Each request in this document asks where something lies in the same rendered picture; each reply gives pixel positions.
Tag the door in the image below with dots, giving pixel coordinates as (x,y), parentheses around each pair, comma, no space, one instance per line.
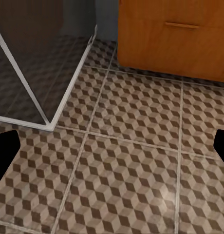
(15,101)
(47,39)

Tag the shower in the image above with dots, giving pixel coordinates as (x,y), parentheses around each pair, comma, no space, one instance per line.
(49,126)

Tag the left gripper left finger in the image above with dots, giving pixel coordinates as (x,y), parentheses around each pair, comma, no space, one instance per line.
(9,146)

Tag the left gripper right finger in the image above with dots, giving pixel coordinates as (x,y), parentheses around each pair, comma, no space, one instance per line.
(219,143)

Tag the cabinet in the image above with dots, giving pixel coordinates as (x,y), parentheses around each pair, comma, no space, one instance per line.
(178,37)

